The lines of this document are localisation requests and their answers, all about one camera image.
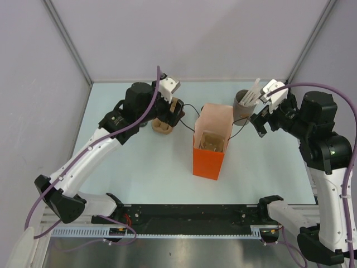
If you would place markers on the orange paper bag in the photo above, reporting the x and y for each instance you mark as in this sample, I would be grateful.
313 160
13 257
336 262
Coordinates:
212 131

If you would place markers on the brown pulp cup carrier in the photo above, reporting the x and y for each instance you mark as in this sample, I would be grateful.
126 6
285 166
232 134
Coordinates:
211 141
161 127

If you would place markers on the grey straw holder cup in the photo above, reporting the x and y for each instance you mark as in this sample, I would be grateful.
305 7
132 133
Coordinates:
241 113

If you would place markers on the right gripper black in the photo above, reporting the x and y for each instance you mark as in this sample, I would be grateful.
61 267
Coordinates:
259 119

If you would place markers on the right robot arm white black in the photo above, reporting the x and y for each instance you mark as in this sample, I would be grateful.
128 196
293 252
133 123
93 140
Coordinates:
327 156

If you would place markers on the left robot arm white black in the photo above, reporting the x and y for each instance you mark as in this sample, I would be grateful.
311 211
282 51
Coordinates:
142 103

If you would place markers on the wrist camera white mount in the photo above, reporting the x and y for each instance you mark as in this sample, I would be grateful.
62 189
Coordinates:
167 86
270 95

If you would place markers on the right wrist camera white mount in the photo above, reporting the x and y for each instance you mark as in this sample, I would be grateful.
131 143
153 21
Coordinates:
270 95

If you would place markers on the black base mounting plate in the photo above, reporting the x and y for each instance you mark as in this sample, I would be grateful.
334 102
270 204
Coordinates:
197 217

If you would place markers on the white slotted cable duct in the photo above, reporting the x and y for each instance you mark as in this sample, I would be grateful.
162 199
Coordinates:
248 233

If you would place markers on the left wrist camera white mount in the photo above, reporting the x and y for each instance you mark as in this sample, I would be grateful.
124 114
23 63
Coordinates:
167 86

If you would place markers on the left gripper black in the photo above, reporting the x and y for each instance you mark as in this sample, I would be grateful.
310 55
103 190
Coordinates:
171 118

